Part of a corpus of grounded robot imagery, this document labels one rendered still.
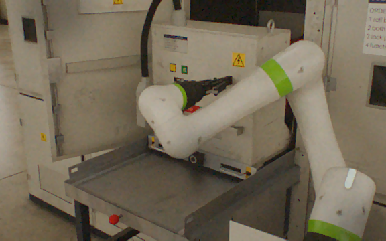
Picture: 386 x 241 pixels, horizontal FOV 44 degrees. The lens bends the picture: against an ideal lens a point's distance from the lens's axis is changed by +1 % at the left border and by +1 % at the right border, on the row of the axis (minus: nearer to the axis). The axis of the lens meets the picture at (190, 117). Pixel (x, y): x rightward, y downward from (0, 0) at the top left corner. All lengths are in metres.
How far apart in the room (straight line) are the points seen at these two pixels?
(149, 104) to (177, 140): 0.13
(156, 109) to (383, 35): 0.79
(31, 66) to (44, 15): 1.20
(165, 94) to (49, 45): 0.71
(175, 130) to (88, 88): 0.77
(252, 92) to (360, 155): 0.60
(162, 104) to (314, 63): 0.45
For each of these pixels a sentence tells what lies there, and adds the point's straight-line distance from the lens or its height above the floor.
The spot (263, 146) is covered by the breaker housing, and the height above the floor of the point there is 0.98.
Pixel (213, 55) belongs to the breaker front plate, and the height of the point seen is 1.31.
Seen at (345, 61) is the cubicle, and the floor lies 1.30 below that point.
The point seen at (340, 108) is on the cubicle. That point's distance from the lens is 1.78.
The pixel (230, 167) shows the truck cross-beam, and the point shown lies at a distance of 1.78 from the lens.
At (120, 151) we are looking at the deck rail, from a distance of 1.94.
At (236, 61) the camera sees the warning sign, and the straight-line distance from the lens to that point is 1.66.
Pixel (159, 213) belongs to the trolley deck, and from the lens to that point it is 1.58.
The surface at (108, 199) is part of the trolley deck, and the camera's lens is 1.68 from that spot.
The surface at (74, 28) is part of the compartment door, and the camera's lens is 1.97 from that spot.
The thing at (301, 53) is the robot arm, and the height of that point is 1.38.
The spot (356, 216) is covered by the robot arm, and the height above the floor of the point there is 1.05.
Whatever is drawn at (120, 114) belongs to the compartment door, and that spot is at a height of 0.98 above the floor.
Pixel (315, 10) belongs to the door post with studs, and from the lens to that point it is 1.79.
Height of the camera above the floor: 1.63
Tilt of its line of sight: 19 degrees down
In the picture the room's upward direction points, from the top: straight up
